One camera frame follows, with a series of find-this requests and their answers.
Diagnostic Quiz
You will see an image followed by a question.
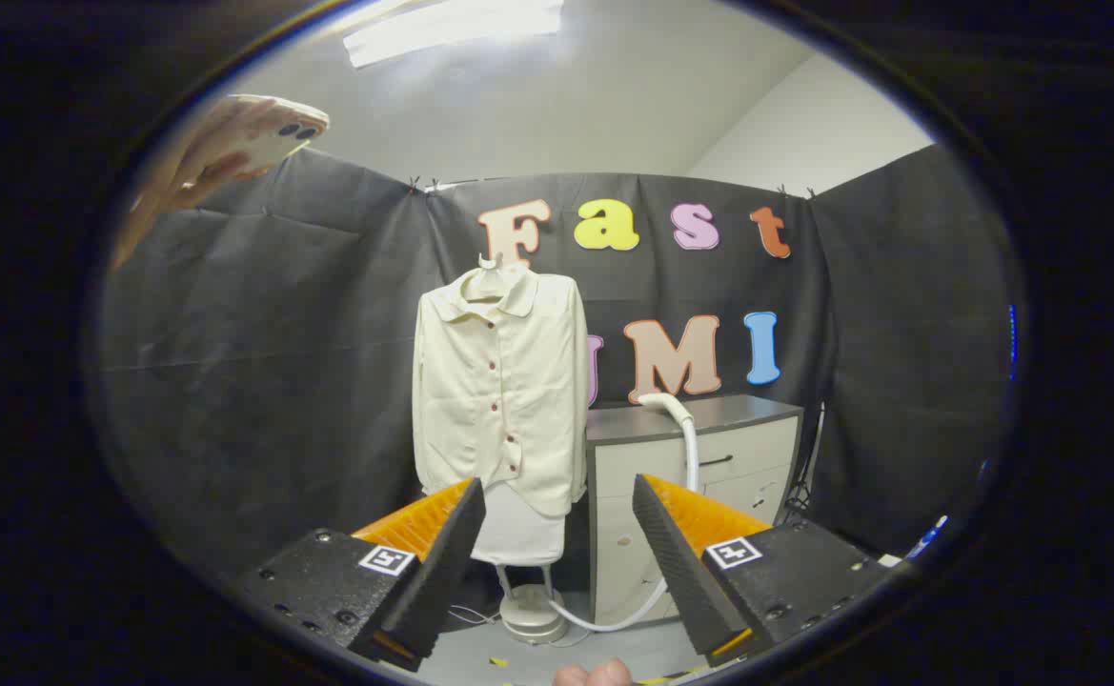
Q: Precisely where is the white smartphone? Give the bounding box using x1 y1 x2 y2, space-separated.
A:
209 94 331 177

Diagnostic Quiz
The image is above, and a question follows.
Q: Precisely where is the white clothes hanger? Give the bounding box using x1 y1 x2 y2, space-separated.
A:
461 252 529 304

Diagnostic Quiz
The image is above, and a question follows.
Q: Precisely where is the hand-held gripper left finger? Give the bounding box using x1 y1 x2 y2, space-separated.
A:
233 476 488 674

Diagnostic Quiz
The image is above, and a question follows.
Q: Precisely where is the bundle of dark cables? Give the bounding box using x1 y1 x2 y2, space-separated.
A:
783 405 826 523

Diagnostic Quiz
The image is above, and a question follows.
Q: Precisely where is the white steamer base with poles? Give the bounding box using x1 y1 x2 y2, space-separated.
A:
495 562 569 645

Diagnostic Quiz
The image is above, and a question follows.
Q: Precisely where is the ceiling light panel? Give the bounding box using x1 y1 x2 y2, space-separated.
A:
342 0 565 70

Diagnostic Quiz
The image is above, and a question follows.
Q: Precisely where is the blue and white object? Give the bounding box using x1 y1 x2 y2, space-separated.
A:
902 514 950 560

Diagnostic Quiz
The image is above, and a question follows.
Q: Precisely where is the grey top white cabinet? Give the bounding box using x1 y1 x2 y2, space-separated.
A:
585 394 805 628

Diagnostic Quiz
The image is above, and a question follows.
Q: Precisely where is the cream button shirt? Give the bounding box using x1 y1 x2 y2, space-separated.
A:
412 267 591 520

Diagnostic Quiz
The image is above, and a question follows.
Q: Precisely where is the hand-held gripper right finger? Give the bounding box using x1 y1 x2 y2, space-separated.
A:
631 474 920 668

